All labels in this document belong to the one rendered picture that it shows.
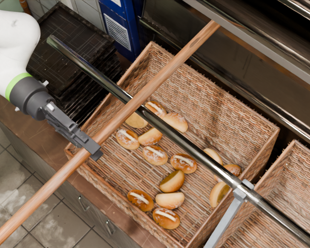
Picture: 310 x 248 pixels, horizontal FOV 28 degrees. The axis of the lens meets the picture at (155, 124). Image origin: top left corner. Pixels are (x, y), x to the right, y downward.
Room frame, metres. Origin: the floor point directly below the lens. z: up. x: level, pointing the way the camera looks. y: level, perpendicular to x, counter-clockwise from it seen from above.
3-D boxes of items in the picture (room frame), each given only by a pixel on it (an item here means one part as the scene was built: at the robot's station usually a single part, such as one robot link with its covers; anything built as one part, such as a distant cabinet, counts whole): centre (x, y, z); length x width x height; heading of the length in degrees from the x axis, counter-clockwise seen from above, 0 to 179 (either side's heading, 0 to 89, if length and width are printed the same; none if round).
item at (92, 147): (0.73, 0.18, 1.21); 0.07 x 0.03 x 0.01; 38
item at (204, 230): (0.91, -0.03, 0.72); 0.56 x 0.49 x 0.28; 39
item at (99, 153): (0.73, 0.18, 1.18); 0.07 x 0.03 x 0.01; 38
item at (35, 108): (0.85, 0.27, 1.20); 0.09 x 0.07 x 0.08; 38
